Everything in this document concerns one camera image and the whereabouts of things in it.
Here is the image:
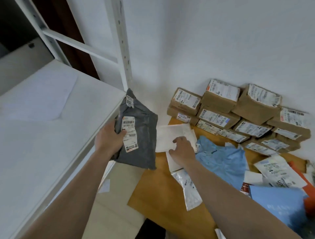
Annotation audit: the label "person's right hand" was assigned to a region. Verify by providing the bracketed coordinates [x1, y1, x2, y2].
[168, 136, 197, 169]

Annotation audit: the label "person's left hand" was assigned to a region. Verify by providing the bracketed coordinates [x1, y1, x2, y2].
[95, 119, 127, 158]

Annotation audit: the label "white bubble mailer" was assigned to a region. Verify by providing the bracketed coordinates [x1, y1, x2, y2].
[155, 123, 198, 153]

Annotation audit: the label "tall brown box double label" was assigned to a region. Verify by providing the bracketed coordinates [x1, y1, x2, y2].
[196, 120, 223, 136]

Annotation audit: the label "grey poly mailer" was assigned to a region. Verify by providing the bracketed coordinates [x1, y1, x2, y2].
[112, 88, 158, 170]

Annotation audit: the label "blue plastic mailer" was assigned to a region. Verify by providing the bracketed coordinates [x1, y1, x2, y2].
[196, 136, 247, 191]

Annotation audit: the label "INS BAHA cardboard box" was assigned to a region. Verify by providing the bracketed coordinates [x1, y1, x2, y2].
[167, 106, 200, 126]

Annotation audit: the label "brown box large label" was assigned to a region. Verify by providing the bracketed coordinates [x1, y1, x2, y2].
[170, 88, 202, 116]

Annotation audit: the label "stack of cardboard boxes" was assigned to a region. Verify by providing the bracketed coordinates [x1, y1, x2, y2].
[167, 78, 312, 157]

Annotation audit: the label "pile of white mailers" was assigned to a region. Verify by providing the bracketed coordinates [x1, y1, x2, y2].
[171, 142, 315, 239]

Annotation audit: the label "smooth light blue mailer package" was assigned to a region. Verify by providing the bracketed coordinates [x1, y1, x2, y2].
[248, 185, 309, 232]

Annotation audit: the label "brown box white barcode label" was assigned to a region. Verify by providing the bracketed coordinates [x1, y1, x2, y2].
[267, 107, 312, 142]

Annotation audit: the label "person's right forearm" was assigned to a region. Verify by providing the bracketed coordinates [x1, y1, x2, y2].
[183, 160, 303, 239]

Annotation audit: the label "person's left forearm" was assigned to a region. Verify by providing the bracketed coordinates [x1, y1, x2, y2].
[22, 150, 114, 239]

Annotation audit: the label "person's black trousers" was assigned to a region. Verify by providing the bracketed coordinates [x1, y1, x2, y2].
[135, 218, 173, 239]

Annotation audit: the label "white paper label slip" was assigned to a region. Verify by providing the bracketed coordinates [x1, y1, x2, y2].
[98, 178, 111, 194]

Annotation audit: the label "wooden table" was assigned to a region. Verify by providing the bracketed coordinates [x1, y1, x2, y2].
[127, 117, 308, 239]

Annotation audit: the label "white metal shelf rack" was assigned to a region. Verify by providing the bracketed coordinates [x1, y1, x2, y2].
[0, 0, 133, 239]

